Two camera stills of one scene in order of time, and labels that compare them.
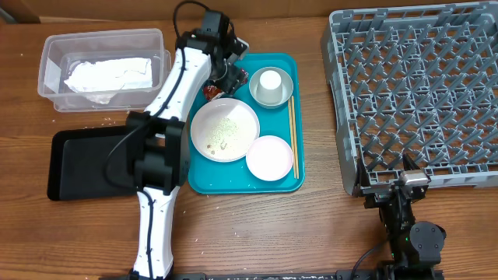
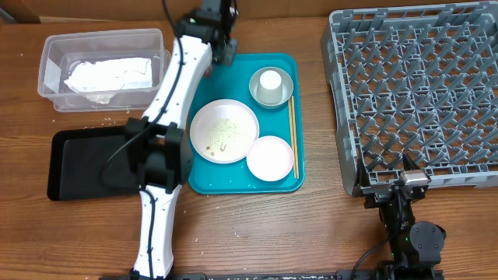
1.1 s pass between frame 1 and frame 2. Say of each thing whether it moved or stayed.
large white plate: stayed
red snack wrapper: moved
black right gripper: stayed
